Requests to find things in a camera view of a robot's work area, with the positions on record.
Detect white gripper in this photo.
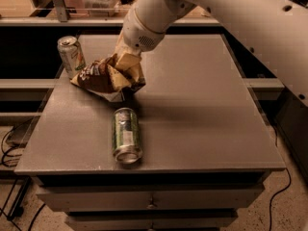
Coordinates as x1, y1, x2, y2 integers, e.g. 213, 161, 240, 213
108, 32, 144, 91

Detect brown sea salt chip bag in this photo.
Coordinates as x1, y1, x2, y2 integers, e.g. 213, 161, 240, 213
70, 57, 146, 103

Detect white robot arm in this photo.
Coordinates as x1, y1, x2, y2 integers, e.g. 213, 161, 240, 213
115, 0, 308, 106

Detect upright silver 7up can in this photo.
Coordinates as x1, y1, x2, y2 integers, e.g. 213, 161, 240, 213
57, 36, 86, 79

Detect lying green soda can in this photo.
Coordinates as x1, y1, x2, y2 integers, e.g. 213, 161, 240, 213
113, 108, 142, 164

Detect clear plastic container on shelf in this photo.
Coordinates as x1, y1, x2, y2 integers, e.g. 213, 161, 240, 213
83, 0, 118, 16

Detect grey drawer cabinet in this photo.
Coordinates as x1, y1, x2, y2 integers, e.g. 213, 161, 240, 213
16, 35, 285, 231

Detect upper drawer knob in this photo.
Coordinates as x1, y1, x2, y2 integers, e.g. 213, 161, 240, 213
147, 199, 157, 210

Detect grey metal shelf rail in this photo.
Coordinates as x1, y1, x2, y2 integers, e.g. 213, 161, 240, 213
0, 0, 222, 28

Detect black cables left floor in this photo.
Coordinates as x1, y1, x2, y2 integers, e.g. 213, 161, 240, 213
0, 118, 46, 231

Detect black cable right floor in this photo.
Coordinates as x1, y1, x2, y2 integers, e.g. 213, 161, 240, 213
268, 125, 293, 231

